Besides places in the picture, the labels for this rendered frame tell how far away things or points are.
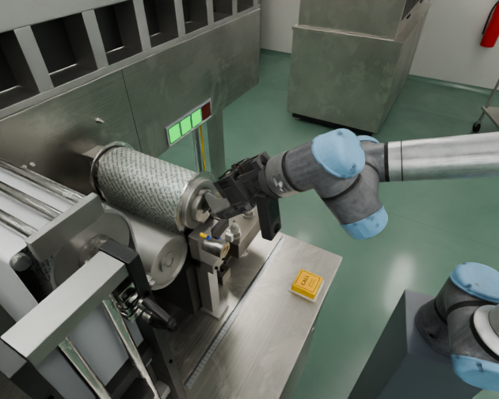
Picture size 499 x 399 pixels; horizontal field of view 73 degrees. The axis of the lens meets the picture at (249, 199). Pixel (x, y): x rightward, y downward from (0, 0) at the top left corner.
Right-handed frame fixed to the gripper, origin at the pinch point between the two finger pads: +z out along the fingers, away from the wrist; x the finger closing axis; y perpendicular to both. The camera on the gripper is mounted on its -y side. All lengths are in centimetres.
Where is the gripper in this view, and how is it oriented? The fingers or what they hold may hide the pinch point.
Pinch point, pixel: (217, 210)
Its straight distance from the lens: 75.5
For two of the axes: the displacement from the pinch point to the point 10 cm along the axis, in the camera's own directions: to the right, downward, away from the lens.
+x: -4.9, 5.7, -6.6
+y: -5.6, -7.9, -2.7
